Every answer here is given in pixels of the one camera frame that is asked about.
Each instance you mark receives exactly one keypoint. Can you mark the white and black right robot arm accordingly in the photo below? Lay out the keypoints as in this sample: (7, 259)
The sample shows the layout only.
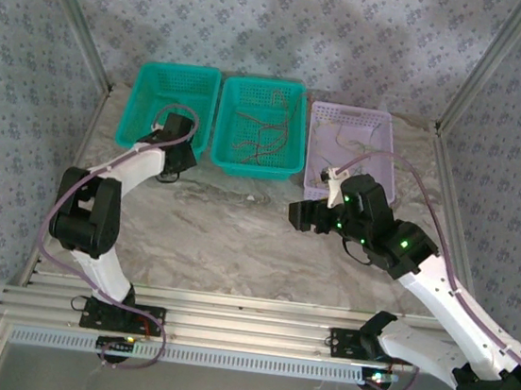
(447, 303)

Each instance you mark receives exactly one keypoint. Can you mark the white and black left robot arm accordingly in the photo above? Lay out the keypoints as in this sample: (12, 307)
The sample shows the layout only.
(136, 165)

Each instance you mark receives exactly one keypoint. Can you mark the small white scrap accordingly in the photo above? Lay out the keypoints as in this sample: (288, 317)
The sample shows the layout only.
(251, 198)

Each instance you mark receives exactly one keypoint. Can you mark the teal plastic mesh basket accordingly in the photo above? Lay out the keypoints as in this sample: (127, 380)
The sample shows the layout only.
(252, 103)
(149, 91)

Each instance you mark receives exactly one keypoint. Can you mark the lavender plastic basket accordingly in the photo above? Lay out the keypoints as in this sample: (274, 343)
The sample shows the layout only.
(360, 117)

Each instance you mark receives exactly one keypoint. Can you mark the small black controller board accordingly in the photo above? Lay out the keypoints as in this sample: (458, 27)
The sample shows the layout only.
(378, 378)
(116, 345)

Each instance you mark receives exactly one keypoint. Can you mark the aluminium table side rail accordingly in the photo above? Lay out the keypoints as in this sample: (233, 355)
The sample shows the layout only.
(452, 209)
(80, 154)

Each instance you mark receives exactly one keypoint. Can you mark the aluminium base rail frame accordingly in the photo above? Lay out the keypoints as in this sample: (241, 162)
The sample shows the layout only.
(244, 326)

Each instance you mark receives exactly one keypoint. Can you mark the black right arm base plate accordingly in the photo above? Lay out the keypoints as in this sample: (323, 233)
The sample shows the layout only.
(342, 343)

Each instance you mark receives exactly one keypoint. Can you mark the aluminium frame post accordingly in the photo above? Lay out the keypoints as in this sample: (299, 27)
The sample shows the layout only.
(485, 65)
(78, 15)

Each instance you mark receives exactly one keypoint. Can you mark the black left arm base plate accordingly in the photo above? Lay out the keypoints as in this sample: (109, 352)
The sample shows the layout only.
(103, 317)

